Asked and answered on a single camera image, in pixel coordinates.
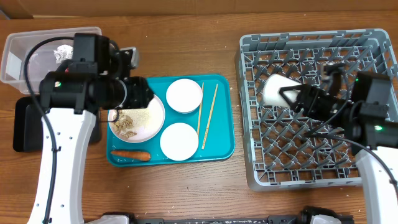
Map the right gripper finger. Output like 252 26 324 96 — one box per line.
279 84 311 103
288 100 303 113

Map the pale green white cup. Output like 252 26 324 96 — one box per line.
262 73 300 108

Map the foil ball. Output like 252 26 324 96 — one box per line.
53 44 73 63

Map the white round plate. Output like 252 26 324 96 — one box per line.
108 95 165 143

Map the wooden chopstick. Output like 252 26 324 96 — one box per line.
197 83 204 136
201 84 218 150

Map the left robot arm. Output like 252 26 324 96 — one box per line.
29 33 154 223

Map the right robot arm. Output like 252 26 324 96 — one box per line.
278 63 397 223

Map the grey dishwasher rack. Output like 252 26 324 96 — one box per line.
236 29 397 191

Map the rice pile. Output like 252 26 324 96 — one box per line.
127 104 164 133

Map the peanut shells pile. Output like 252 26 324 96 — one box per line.
112 110 137 139

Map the clear plastic bin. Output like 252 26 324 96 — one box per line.
1 27 102 95

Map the orange carrot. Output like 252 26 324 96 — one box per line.
111 151 151 162

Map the teal serving tray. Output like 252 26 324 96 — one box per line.
106 74 235 167

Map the black plastic tray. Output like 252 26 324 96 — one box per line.
13 96 101 158

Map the cardboard board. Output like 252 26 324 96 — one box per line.
1 0 397 19

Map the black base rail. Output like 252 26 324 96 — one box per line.
89 206 354 224

